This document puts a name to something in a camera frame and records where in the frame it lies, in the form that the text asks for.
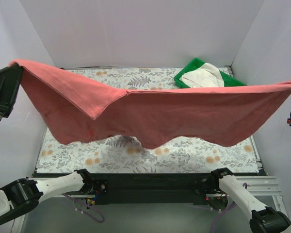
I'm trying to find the dusty red t shirt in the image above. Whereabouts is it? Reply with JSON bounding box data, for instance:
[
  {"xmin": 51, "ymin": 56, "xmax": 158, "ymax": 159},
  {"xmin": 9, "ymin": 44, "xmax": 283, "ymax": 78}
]
[{"xmin": 13, "ymin": 59, "xmax": 291, "ymax": 149}]

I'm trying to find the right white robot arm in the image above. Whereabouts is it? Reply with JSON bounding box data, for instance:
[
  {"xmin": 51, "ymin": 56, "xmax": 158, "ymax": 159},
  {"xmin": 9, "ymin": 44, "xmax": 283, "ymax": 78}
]
[{"xmin": 210, "ymin": 81, "xmax": 291, "ymax": 233}]

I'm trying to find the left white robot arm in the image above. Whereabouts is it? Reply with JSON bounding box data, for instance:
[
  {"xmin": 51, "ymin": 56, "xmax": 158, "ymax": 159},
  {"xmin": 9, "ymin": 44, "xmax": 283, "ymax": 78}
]
[{"xmin": 0, "ymin": 64, "xmax": 94, "ymax": 226}]

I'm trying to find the green plastic tray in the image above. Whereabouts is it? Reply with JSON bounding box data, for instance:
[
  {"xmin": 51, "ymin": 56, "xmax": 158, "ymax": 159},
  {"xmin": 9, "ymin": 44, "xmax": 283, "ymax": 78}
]
[{"xmin": 174, "ymin": 58, "xmax": 245, "ymax": 88}]

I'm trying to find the floral patterned table mat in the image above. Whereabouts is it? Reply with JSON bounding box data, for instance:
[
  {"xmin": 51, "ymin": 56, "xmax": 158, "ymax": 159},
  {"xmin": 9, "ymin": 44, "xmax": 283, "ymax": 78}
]
[{"xmin": 35, "ymin": 68, "xmax": 262, "ymax": 174}]

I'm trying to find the white crumpled t shirt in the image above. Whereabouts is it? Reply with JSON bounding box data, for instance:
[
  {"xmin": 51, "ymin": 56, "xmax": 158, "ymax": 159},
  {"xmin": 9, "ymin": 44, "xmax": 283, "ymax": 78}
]
[{"xmin": 179, "ymin": 63, "xmax": 225, "ymax": 88}]

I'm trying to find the aluminium frame rail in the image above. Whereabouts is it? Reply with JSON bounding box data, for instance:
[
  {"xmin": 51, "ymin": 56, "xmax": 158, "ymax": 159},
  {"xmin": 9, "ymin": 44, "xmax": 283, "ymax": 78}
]
[{"xmin": 206, "ymin": 176, "xmax": 291, "ymax": 233}]

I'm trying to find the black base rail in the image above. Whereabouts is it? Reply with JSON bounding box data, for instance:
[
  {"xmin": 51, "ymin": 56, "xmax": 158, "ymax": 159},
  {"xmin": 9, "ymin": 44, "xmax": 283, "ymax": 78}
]
[{"xmin": 33, "ymin": 172, "xmax": 267, "ymax": 206}]

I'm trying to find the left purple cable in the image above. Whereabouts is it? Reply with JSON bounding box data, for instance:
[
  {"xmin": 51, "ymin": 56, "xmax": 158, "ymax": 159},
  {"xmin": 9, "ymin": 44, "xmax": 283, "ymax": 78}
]
[{"xmin": 63, "ymin": 193, "xmax": 105, "ymax": 223}]

